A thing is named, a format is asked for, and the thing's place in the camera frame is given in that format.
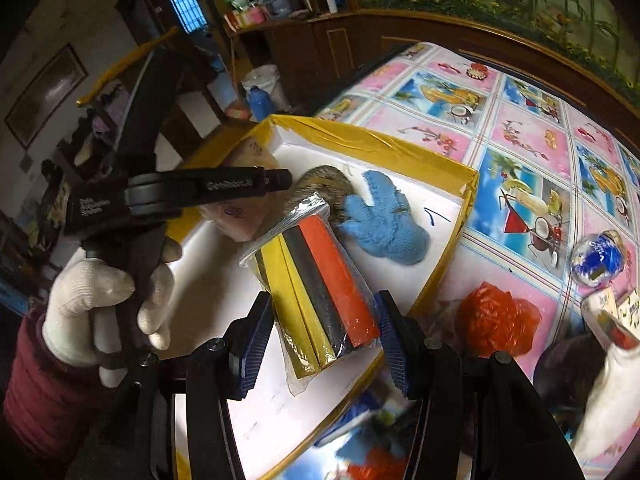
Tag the white bucket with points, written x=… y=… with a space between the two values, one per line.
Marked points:
x=265 y=80

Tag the green packet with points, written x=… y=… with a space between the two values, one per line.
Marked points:
x=232 y=1

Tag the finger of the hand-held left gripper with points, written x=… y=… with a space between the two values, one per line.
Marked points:
x=230 y=185

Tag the blue bottle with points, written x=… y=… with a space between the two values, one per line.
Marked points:
x=260 y=105

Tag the bagged yellow black orange sponges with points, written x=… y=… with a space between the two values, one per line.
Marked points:
x=330 y=280

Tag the framed wall picture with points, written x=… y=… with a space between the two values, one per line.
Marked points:
x=45 y=95

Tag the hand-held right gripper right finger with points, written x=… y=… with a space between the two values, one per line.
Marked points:
x=395 y=355

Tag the pink basin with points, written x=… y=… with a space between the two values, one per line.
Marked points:
x=237 y=111

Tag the barred window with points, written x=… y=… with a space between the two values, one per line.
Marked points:
x=186 y=5

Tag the blue knit glove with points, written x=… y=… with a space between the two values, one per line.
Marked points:
x=385 y=230

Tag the yellow printed tissue pack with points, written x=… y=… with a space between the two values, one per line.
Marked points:
x=631 y=310

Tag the red plastic bag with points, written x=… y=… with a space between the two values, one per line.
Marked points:
x=495 y=320

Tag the pink box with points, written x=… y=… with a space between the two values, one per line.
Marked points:
x=247 y=19

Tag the person's left hand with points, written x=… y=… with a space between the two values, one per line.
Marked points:
x=80 y=305

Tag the dark wooden cabinet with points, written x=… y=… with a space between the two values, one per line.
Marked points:
x=320 y=60

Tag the clear ball with blue foil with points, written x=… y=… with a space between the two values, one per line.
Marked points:
x=597 y=260

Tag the purple cloth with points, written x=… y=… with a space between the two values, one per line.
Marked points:
x=111 y=107

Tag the person's left forearm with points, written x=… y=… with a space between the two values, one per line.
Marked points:
x=35 y=400

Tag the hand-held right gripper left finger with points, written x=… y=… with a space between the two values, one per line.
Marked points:
x=252 y=355

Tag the printed pink blue tablecloth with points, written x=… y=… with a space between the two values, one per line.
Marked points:
x=525 y=135

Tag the yellow wooden bar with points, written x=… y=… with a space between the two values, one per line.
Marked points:
x=125 y=65

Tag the white box with yellow tape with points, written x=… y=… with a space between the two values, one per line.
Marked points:
x=210 y=280

